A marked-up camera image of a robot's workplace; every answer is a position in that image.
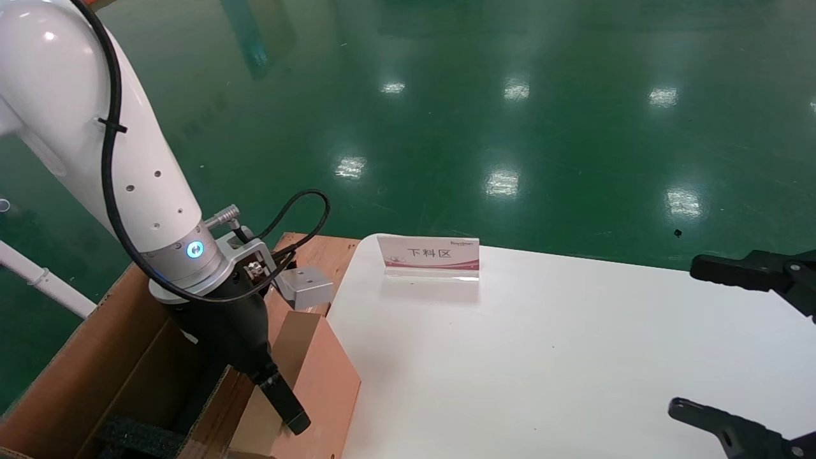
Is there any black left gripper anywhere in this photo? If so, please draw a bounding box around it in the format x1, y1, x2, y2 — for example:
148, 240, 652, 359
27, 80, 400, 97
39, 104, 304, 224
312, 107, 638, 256
163, 284, 312, 436

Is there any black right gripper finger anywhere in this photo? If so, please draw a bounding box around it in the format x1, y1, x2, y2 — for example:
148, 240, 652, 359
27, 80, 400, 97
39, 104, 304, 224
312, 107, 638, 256
690, 250, 816, 317
668, 397, 816, 459

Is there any small cardboard box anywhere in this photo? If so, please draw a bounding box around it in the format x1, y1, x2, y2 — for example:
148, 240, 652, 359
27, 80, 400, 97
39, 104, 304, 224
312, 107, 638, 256
228, 310, 361, 459

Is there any large cardboard box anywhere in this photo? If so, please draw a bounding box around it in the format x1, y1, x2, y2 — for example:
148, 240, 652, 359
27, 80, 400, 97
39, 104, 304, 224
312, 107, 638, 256
0, 261, 281, 459

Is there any black foam padding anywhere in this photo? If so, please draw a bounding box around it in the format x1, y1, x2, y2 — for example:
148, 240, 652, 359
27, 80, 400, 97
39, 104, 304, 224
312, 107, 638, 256
98, 413, 190, 459

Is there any acrylic sign with pink band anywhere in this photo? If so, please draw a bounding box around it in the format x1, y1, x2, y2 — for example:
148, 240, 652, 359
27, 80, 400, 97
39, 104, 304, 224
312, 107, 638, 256
376, 235, 481, 282

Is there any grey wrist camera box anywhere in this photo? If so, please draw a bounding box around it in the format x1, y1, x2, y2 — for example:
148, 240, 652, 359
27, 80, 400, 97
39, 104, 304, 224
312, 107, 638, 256
215, 233, 336, 312

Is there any white pipe rail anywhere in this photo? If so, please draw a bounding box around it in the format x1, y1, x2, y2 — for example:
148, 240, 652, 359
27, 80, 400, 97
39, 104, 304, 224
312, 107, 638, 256
0, 240, 98, 320

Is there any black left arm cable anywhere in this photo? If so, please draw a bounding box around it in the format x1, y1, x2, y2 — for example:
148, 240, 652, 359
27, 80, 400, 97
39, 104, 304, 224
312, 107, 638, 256
69, 0, 332, 304

